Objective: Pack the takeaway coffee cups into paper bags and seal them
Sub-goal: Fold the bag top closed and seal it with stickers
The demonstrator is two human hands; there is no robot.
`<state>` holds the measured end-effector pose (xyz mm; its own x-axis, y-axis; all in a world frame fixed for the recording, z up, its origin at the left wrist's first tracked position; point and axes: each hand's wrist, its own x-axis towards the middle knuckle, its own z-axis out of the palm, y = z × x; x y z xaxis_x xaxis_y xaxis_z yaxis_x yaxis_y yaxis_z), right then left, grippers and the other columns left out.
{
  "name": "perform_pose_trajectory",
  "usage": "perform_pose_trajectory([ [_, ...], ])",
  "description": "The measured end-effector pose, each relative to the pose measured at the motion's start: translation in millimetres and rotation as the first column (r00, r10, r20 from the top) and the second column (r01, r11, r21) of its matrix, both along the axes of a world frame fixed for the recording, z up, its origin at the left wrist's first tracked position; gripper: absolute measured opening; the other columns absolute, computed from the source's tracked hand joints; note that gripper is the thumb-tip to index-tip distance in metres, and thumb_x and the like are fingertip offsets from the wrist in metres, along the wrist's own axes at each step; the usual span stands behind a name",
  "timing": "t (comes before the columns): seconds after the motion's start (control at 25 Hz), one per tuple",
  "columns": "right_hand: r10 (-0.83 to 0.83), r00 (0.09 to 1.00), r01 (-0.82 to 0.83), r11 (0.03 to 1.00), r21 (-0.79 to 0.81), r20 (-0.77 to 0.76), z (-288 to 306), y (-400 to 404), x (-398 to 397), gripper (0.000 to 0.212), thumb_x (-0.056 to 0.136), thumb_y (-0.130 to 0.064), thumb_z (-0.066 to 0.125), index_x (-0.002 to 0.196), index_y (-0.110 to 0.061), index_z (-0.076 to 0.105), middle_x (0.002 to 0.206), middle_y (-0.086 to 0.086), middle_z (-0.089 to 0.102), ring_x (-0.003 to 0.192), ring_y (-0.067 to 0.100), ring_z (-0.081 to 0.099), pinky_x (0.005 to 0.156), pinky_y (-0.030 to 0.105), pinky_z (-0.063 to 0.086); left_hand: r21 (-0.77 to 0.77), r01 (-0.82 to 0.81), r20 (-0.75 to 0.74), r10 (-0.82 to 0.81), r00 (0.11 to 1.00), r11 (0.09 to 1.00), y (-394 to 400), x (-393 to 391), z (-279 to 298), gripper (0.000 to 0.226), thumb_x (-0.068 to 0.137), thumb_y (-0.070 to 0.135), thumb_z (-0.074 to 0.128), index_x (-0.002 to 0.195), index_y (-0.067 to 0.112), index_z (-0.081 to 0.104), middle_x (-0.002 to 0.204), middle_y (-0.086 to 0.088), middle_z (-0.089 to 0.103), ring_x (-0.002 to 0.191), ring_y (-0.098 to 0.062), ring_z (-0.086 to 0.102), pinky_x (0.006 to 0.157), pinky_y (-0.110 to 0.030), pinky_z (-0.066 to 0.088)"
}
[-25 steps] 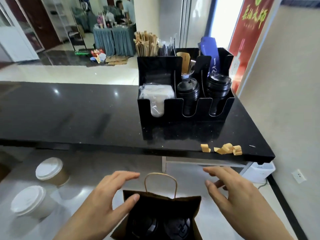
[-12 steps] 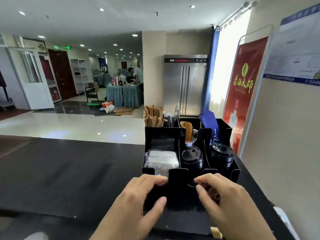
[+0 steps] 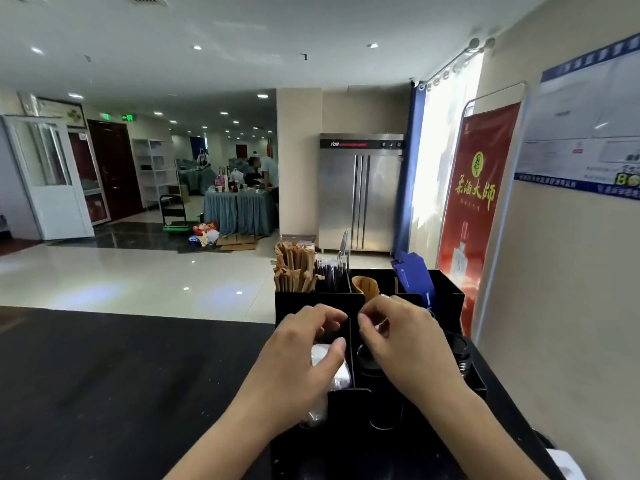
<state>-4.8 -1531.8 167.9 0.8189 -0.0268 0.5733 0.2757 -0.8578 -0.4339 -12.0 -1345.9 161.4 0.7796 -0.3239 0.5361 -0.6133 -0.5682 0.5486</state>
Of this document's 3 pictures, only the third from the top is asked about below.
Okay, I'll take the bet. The blue window curtain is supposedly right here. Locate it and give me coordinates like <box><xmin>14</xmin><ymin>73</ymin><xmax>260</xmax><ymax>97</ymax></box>
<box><xmin>392</xmin><ymin>83</ymin><xmax>427</xmax><ymax>259</ymax></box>

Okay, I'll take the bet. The tan paper sleeve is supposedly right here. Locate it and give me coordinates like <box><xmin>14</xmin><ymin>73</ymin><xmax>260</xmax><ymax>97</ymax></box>
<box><xmin>351</xmin><ymin>275</ymin><xmax>382</xmax><ymax>302</ymax></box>

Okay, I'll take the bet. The person's right forearm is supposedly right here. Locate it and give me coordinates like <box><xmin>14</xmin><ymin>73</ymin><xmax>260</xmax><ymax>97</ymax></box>
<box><xmin>425</xmin><ymin>365</ymin><xmax>557</xmax><ymax>480</ymax></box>

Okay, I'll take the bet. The bundle of brown wrapped sticks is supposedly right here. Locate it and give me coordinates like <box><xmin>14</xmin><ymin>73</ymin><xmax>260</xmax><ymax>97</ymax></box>
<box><xmin>272</xmin><ymin>241</ymin><xmax>320</xmax><ymax>294</ymax></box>

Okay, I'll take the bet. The white shelving unit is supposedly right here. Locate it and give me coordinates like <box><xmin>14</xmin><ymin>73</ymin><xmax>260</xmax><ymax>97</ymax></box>
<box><xmin>132</xmin><ymin>137</ymin><xmax>182</xmax><ymax>210</ymax></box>

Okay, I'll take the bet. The person's left hand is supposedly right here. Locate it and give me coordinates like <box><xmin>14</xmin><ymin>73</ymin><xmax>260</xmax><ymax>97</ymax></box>
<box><xmin>240</xmin><ymin>303</ymin><xmax>349</xmax><ymax>434</ymax></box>

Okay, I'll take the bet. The black trolley cart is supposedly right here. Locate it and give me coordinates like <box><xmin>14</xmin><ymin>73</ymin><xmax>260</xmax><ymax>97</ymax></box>
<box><xmin>159</xmin><ymin>193</ymin><xmax>192</xmax><ymax>232</ymax></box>

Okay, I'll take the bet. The framed wall picture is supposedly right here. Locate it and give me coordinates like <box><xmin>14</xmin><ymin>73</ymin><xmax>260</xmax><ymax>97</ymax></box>
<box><xmin>37</xmin><ymin>97</ymin><xmax>89</xmax><ymax>130</ymax></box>

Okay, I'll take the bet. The stainless steel refrigerator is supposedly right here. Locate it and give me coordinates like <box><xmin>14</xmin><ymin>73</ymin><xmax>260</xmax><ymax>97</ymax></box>
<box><xmin>317</xmin><ymin>133</ymin><xmax>406</xmax><ymax>255</ymax></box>

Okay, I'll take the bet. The blue skirted table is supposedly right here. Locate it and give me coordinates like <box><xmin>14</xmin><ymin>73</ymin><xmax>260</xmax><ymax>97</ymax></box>
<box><xmin>203</xmin><ymin>187</ymin><xmax>280</xmax><ymax>239</ymax></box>

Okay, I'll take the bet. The white window curtain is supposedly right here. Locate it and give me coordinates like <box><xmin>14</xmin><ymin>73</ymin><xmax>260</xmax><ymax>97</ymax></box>
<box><xmin>409</xmin><ymin>49</ymin><xmax>487</xmax><ymax>267</ymax></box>

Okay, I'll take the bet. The dark brown door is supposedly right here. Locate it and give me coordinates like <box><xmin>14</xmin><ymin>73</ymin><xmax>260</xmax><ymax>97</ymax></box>
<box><xmin>87</xmin><ymin>119</ymin><xmax>145</xmax><ymax>222</ymax></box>

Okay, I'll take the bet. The plastic wrapped white pack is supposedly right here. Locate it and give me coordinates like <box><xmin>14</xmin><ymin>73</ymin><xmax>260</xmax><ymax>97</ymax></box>
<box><xmin>304</xmin><ymin>343</ymin><xmax>354</xmax><ymax>427</ymax></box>

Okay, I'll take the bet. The red banner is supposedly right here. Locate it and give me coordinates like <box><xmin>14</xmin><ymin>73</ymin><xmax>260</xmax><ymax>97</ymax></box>
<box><xmin>437</xmin><ymin>83</ymin><xmax>527</xmax><ymax>342</ymax></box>

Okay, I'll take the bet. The white wall poster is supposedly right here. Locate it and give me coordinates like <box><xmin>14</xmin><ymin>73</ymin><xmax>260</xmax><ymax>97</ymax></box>
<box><xmin>514</xmin><ymin>33</ymin><xmax>640</xmax><ymax>202</ymax></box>

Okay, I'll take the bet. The white door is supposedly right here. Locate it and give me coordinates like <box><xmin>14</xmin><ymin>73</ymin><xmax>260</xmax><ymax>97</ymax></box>
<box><xmin>3</xmin><ymin>115</ymin><xmax>95</xmax><ymax>242</ymax></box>

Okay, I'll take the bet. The blue plastic chair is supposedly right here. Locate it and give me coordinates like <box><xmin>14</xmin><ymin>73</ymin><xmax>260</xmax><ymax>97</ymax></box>
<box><xmin>391</xmin><ymin>253</ymin><xmax>437</xmax><ymax>309</ymax></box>

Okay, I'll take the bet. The black acrylic organizer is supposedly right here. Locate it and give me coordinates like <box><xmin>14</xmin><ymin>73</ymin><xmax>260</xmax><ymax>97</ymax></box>
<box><xmin>272</xmin><ymin>267</ymin><xmax>489</xmax><ymax>480</ymax></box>

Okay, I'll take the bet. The person's right hand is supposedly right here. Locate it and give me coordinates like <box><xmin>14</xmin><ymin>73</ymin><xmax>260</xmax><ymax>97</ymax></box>
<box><xmin>357</xmin><ymin>295</ymin><xmax>465</xmax><ymax>399</ymax></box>

